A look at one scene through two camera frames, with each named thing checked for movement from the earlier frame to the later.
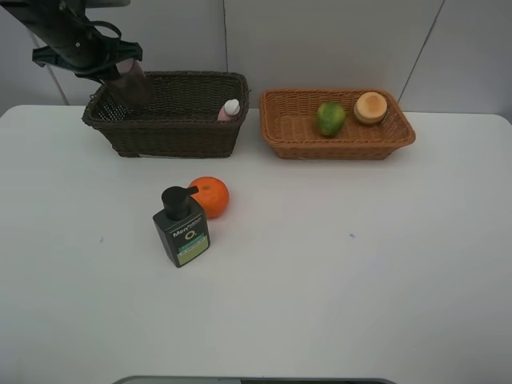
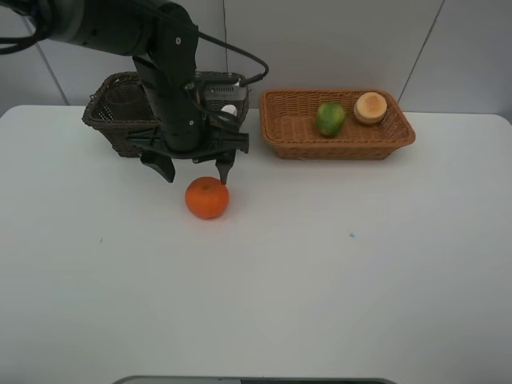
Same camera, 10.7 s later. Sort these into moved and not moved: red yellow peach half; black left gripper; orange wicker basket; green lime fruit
Moved: black left gripper
Not moved: red yellow peach half; orange wicker basket; green lime fruit
